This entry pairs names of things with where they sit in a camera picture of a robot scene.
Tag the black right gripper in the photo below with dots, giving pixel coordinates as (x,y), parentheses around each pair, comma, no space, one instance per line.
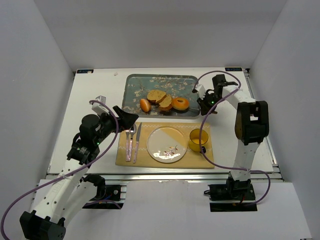
(206,104)

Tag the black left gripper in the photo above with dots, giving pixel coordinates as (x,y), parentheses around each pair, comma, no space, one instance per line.
(119,118)

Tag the silver cake server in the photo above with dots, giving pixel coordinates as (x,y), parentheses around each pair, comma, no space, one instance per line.
(195,109)

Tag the orange bagel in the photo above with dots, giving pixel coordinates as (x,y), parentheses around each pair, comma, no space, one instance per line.
(180,103)

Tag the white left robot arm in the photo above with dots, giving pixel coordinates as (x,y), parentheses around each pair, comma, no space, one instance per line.
(74,187)

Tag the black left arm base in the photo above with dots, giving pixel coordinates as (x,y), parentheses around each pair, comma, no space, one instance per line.
(108,196)

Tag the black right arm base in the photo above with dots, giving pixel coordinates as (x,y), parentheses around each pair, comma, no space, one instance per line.
(221,201)

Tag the round orange bread roll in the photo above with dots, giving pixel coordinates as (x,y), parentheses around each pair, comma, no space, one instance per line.
(145,105)

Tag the large toasted bread slice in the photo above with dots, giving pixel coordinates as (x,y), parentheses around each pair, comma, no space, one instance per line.
(156,96)

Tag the small toasted bread slice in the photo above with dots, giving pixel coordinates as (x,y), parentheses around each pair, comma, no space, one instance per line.
(166,104)

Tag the yellow mug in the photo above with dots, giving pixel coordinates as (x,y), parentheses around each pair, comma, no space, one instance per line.
(197,140)

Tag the blue floral serving tray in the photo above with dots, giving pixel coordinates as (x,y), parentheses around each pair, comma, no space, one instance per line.
(137,87)

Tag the blue label right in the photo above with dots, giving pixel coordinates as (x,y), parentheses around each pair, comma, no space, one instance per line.
(233,69)

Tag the blue label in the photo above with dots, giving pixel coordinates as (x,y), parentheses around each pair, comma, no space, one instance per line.
(84,71)
(233,69)

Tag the yellow placemat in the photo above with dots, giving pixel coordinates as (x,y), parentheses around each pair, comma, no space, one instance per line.
(191,159)

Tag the white and yellow plate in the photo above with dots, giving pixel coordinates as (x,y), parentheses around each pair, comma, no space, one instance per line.
(167,144)

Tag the blue label left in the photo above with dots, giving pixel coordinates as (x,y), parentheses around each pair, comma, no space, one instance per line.
(84,71)

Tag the silver fork pink handle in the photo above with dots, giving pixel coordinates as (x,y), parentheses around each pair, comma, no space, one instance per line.
(128,131)

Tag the silver spoon pink handle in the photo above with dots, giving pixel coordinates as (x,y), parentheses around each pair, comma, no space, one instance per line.
(132,132)

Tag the silver knife pink handle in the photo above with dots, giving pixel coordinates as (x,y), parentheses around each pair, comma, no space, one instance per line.
(137,142)

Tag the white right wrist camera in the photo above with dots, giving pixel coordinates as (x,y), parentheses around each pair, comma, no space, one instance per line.
(200,90)

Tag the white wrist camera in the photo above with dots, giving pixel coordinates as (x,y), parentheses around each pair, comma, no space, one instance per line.
(200,90)
(98,104)

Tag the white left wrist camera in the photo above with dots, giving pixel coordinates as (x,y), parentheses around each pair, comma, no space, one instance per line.
(98,104)

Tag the aluminium table rail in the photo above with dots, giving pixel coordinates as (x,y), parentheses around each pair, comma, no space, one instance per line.
(165,177)

